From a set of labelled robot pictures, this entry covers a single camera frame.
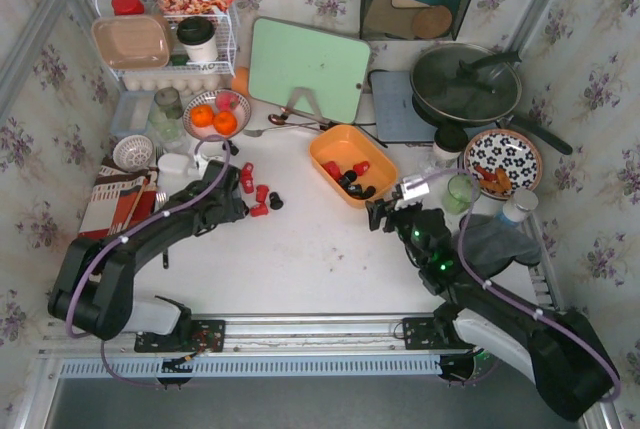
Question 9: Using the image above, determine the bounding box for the beige plastic container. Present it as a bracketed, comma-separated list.
[91, 14, 173, 71]

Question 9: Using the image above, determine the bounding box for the white wire rack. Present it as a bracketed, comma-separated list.
[93, 0, 240, 77]

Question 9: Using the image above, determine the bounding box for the striped red cloth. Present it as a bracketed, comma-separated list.
[78, 157, 158, 240]

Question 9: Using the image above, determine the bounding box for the clear glass jar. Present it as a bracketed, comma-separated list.
[149, 87, 185, 152]

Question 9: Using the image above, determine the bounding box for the white blue bottle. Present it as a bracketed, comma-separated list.
[495, 188, 539, 227]

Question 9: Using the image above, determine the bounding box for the metal spoon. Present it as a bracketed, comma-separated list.
[241, 115, 331, 138]

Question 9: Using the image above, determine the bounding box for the red coffee capsule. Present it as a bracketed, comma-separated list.
[255, 184, 270, 204]
[322, 161, 342, 180]
[241, 177, 255, 194]
[250, 203, 269, 217]
[241, 162, 254, 178]
[352, 161, 371, 177]

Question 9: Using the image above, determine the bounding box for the orange plastic storage basket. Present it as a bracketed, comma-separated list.
[309, 124, 398, 209]

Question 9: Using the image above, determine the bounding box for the white strainer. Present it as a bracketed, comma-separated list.
[112, 135, 154, 172]

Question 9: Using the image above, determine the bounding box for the grey induction cooker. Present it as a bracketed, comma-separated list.
[368, 69, 436, 144]

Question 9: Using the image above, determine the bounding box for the green cutting board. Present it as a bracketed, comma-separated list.
[248, 17, 371, 124]

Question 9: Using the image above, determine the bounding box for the black coffee capsule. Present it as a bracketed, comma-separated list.
[269, 192, 284, 210]
[359, 186, 376, 200]
[345, 184, 363, 198]
[338, 170, 358, 187]
[228, 140, 240, 156]

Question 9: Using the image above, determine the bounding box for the black frying pan with lid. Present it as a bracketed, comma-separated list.
[409, 43, 573, 155]

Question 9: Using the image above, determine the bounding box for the red lidded jar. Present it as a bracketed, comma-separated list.
[111, 0, 145, 16]

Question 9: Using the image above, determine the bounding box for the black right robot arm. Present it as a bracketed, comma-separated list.
[365, 199, 621, 421]

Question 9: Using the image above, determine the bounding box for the blue flower patterned plate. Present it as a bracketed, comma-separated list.
[463, 129, 543, 201]

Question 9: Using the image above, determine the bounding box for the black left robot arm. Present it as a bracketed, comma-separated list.
[48, 161, 248, 341]

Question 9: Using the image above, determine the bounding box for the green translucent cup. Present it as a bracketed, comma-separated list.
[442, 174, 481, 215]

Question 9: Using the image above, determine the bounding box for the small cup black lid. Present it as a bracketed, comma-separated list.
[433, 124, 469, 163]

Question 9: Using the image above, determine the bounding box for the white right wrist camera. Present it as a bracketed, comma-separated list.
[394, 174, 431, 201]

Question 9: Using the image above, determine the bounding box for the white cup black lid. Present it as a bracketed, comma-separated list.
[176, 16, 218, 63]

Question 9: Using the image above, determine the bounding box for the bowl with fruit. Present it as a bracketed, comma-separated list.
[182, 89, 252, 140]

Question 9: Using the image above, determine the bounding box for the grey cloth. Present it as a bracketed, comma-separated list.
[451, 214, 542, 278]

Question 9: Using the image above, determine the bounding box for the clear blue rimmed container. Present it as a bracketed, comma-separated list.
[110, 91, 154, 139]

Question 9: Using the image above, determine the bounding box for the black mesh organizer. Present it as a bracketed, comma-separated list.
[359, 0, 471, 41]

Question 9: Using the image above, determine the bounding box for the egg tray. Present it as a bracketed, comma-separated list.
[122, 74, 225, 96]

